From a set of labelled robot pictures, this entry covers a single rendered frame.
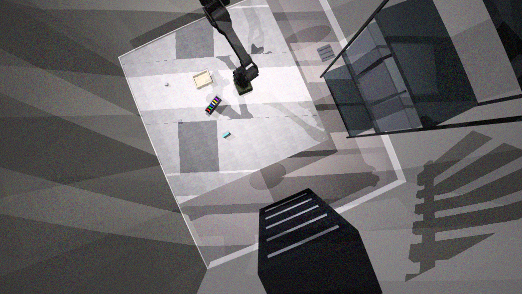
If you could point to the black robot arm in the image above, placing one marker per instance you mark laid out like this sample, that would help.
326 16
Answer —
219 18

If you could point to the beige square tray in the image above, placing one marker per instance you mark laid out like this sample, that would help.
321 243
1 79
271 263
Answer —
202 79

